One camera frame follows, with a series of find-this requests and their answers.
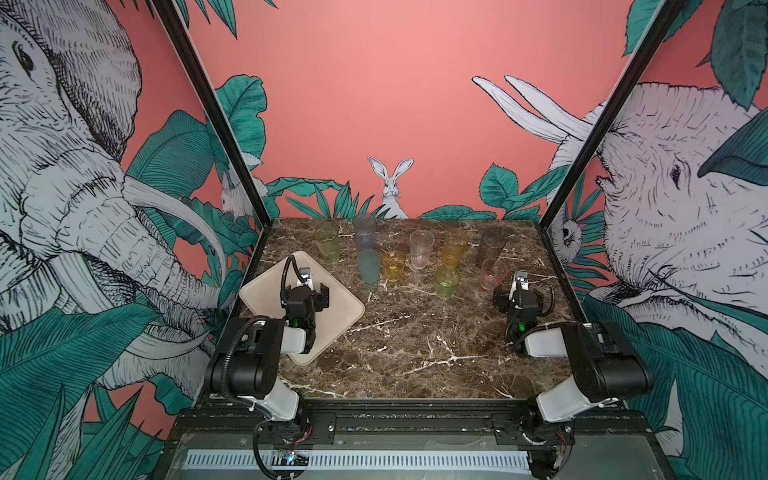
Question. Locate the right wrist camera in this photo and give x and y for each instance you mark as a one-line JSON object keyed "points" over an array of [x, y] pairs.
{"points": [[520, 281]]}

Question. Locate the grey blue glass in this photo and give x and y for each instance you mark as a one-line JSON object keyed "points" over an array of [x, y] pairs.
{"points": [[365, 229]]}

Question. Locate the pink glass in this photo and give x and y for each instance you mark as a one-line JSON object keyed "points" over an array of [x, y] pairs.
{"points": [[493, 273]]}

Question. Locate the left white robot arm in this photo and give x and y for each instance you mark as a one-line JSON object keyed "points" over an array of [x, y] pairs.
{"points": [[244, 369]]}

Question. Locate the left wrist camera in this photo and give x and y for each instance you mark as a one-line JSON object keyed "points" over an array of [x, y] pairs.
{"points": [[305, 277]]}

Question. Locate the frosted teal glass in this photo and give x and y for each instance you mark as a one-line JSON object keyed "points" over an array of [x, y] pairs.
{"points": [[369, 266]]}

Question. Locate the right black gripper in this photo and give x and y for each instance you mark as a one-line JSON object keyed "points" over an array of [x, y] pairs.
{"points": [[503, 300]]}

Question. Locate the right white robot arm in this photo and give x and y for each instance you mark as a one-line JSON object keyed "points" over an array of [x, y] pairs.
{"points": [[605, 367]]}

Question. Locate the yellow glass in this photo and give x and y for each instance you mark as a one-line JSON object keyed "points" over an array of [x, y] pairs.
{"points": [[393, 265]]}

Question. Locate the black frame post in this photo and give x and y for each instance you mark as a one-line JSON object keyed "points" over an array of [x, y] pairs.
{"points": [[175, 29], [653, 36]]}

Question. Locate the dark smoked glass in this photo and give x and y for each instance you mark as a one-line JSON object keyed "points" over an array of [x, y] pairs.
{"points": [[492, 242]]}

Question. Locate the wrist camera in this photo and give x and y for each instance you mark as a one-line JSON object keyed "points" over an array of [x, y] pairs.
{"points": [[520, 281], [305, 277]]}

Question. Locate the beige square tray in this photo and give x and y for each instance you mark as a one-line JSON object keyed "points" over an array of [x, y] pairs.
{"points": [[262, 296]]}

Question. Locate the light green ribbed glass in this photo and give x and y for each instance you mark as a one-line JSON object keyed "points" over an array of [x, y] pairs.
{"points": [[327, 240]]}

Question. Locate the left black frame post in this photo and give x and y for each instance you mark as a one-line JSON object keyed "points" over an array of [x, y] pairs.
{"points": [[175, 29]]}

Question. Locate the clear glass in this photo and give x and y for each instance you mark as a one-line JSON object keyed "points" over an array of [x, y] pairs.
{"points": [[421, 245]]}

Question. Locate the amber tall glass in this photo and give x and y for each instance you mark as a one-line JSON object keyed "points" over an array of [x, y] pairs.
{"points": [[454, 246]]}

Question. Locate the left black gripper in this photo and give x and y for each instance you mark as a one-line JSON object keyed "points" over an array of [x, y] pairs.
{"points": [[321, 295]]}

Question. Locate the white slotted cable duct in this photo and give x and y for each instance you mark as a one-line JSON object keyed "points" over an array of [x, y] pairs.
{"points": [[326, 460]]}

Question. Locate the black front rail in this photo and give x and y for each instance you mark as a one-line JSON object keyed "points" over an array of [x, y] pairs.
{"points": [[323, 421]]}

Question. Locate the right black frame post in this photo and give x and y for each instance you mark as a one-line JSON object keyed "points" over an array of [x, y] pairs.
{"points": [[653, 36]]}

